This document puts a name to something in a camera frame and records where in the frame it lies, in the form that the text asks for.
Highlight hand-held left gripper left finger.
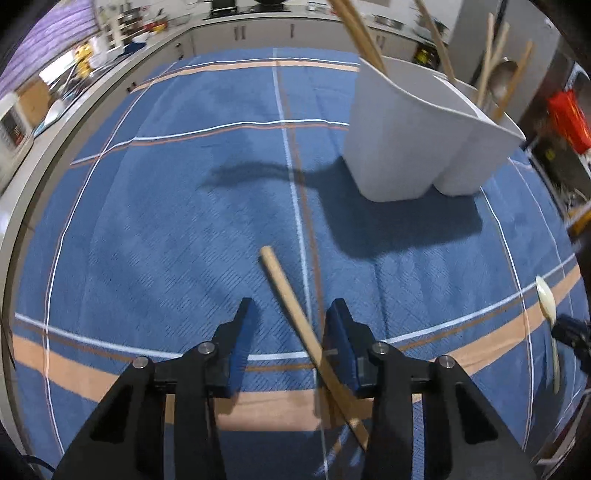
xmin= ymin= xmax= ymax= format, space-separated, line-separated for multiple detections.
xmin=53 ymin=296 xmax=254 ymax=480

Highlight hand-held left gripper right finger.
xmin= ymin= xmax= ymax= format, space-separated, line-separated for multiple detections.
xmin=324 ymin=298 xmax=539 ymax=480

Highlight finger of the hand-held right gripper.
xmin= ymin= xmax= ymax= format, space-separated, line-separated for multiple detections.
xmin=551 ymin=314 xmax=591 ymax=356

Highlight white plastic spoon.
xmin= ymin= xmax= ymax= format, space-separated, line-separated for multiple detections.
xmin=534 ymin=274 xmax=561 ymax=394

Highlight white utensil holder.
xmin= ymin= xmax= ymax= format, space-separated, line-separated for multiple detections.
xmin=342 ymin=56 xmax=527 ymax=202

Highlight metal spoon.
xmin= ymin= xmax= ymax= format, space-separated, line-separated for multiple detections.
xmin=489 ymin=58 xmax=520 ymax=112

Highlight white metal storage rack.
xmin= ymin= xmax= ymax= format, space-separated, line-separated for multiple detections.
xmin=524 ymin=60 xmax=591 ymax=245

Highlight blue plaid tablecloth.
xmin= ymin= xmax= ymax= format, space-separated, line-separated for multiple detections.
xmin=9 ymin=46 xmax=585 ymax=480

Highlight red bag on shelf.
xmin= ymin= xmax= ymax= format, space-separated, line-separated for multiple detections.
xmin=548 ymin=89 xmax=591 ymax=155

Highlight white kitchen appliance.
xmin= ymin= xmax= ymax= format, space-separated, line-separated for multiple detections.
xmin=0 ymin=95 xmax=35 ymax=162

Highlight grey kitchen counter cabinets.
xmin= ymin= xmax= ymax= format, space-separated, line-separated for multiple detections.
xmin=0 ymin=9 xmax=462 ymax=259

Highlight wooden cutting board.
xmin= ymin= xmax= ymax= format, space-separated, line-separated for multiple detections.
xmin=21 ymin=78 xmax=51 ymax=127

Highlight grey refrigerator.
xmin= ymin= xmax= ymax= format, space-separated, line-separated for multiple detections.
xmin=455 ymin=0 xmax=573 ymax=121

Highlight yellow bottle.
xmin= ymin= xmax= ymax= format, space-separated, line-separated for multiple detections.
xmin=74 ymin=44 xmax=93 ymax=77

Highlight black gas stove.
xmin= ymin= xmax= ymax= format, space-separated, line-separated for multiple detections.
xmin=203 ymin=0 xmax=291 ymax=19

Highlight black cable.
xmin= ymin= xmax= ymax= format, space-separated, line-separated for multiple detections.
xmin=18 ymin=455 xmax=55 ymax=472

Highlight purple brick wall poster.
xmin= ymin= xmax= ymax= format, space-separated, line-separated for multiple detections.
xmin=0 ymin=0 xmax=100 ymax=93

